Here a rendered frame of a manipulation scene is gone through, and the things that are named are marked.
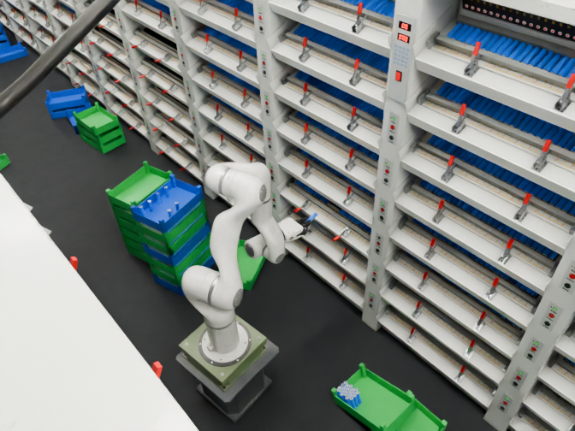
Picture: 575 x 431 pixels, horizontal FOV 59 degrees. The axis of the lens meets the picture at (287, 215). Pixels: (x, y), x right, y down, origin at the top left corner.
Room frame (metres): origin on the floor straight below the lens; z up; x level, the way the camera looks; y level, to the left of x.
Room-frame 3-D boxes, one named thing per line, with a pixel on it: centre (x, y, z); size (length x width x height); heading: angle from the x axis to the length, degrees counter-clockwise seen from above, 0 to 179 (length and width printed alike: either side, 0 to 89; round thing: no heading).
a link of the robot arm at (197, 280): (1.19, 0.31, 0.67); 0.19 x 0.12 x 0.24; 61
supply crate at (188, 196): (1.91, 0.59, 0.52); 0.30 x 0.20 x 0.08; 146
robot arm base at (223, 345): (1.18, 0.28, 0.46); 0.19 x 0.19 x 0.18
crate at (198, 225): (1.91, 0.59, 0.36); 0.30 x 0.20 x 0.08; 146
